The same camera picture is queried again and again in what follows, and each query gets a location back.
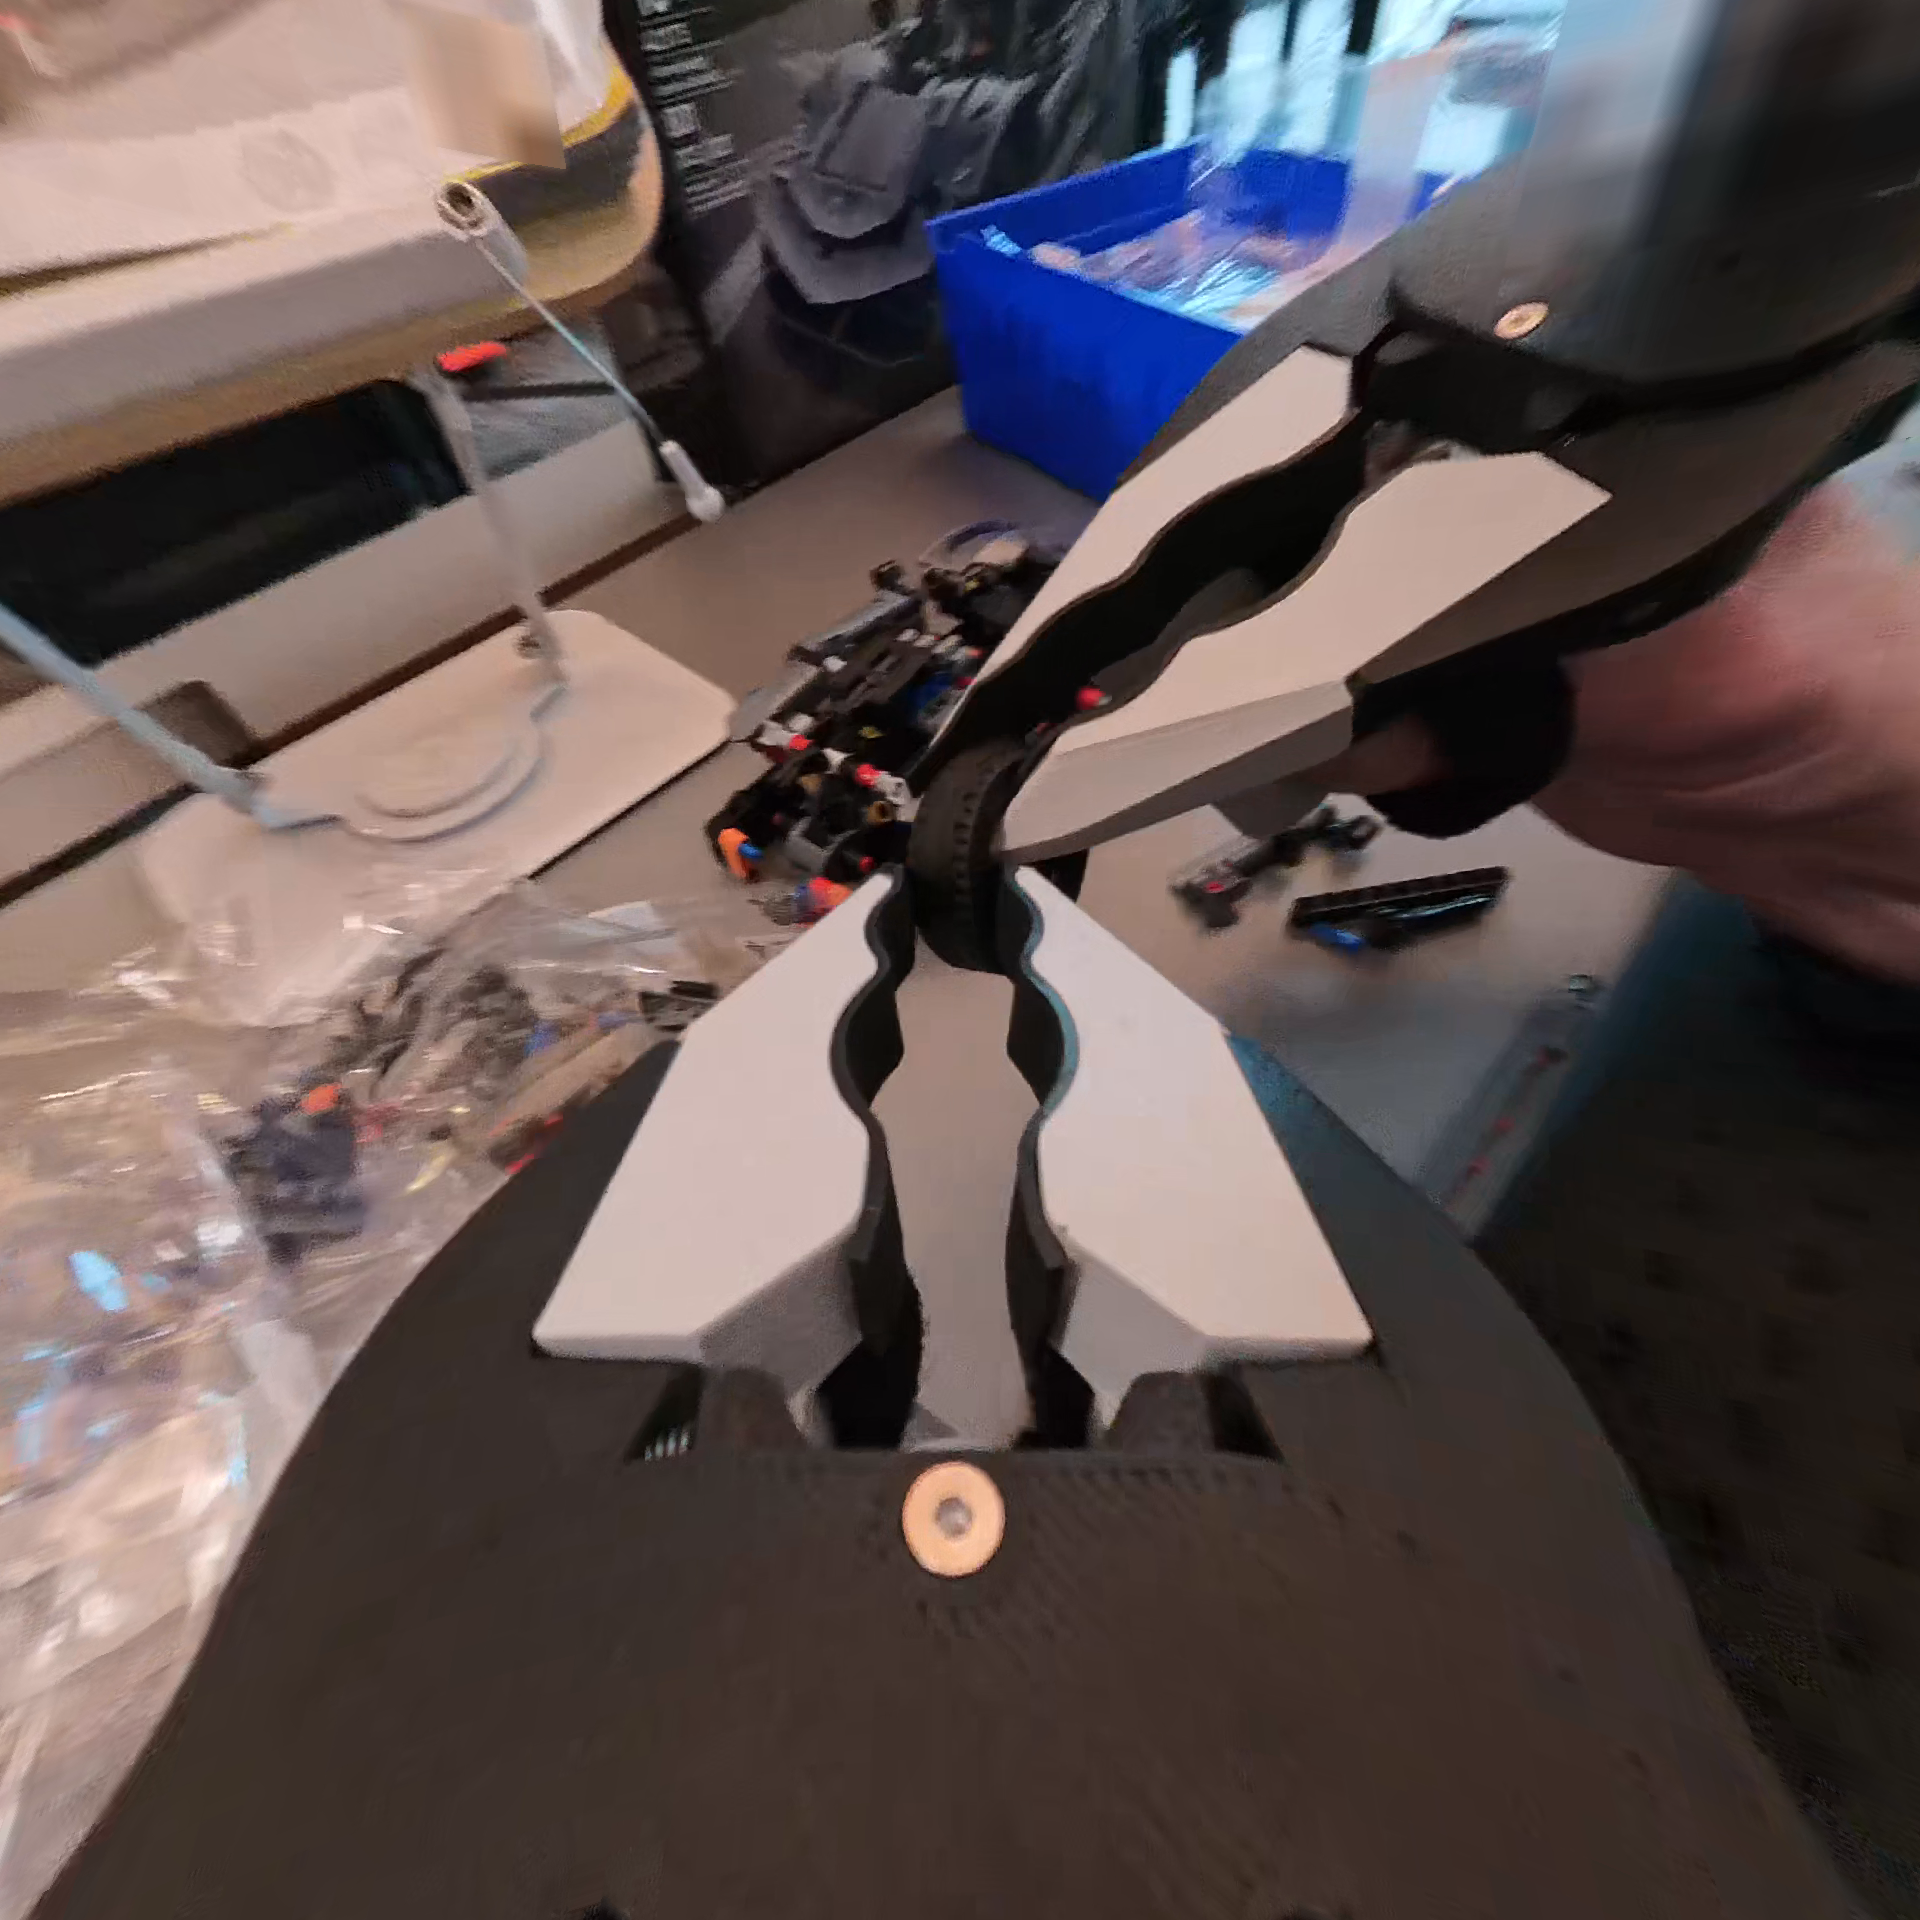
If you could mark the toy car chassis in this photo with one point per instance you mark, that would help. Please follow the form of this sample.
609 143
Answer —
842 780

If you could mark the long grey toy bar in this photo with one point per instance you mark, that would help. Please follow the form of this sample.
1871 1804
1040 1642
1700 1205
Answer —
1502 1108

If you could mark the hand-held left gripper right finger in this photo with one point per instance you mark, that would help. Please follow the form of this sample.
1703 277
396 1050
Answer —
1200 1202

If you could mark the person's right hand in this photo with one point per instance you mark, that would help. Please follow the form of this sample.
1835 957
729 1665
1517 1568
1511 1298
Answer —
1770 749

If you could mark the toy axle assembly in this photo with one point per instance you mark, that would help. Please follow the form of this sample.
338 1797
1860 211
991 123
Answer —
1275 863

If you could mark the small blue bin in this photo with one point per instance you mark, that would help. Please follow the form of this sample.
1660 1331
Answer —
1049 343

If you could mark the pile of clear plastic bags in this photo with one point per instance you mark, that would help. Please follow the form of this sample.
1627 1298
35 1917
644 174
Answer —
150 1202

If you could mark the instruction booklet with car picture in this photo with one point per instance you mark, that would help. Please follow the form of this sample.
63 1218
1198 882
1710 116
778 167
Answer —
224 182

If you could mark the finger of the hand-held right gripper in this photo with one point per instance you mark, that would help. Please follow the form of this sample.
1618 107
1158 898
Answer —
1184 462
1349 601

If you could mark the black rubber toy tire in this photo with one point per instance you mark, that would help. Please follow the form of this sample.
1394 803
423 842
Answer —
952 842

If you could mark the black toy beam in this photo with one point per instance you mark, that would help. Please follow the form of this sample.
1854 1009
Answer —
1394 903

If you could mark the white folding book stand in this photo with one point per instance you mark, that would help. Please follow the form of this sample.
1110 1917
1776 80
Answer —
628 702

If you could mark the heap of unopened clear bags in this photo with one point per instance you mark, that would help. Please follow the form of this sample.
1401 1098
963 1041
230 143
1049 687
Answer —
1200 254

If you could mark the black toy set box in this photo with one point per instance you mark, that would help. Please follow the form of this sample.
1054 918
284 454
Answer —
780 223

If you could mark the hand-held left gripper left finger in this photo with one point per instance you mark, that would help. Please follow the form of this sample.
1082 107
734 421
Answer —
702 1202

